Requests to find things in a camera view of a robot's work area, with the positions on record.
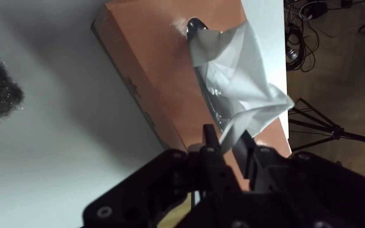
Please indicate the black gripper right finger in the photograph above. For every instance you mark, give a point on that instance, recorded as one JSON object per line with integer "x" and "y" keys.
{"x": 255, "y": 162}

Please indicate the white tissue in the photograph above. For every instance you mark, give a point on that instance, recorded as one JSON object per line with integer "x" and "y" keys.
{"x": 234, "y": 81}

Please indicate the orange tissue box with cacti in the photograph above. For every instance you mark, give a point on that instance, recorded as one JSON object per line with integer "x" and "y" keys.
{"x": 148, "y": 41}

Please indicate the black camera tripod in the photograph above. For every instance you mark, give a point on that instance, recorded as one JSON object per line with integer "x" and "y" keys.
{"x": 305, "y": 114}

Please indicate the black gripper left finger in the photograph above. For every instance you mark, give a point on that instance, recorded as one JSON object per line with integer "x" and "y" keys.
{"x": 221, "y": 183}

